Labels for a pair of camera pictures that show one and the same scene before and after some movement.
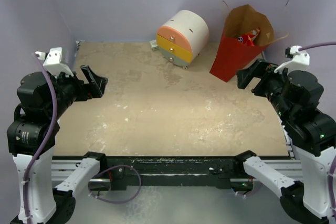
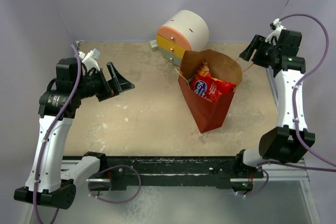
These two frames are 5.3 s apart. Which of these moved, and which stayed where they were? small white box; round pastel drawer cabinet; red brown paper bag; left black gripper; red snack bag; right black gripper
Moved: left black gripper; red brown paper bag; right black gripper; red snack bag
Stayed: small white box; round pastel drawer cabinet
